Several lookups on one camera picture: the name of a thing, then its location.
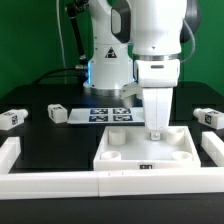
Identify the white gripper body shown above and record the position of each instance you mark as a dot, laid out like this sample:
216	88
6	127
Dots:
157	80

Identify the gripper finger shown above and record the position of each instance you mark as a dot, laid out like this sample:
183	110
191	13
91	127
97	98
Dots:
154	135

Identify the white square table top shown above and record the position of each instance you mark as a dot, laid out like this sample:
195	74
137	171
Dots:
131	148

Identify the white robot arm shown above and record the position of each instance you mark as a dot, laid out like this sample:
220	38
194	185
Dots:
132	48

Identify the white marker sheet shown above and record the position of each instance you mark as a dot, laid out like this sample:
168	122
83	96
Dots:
106	115

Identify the white U-shaped fence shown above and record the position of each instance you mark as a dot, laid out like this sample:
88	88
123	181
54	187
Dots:
101	183

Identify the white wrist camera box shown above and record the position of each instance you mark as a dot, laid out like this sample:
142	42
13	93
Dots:
129	92

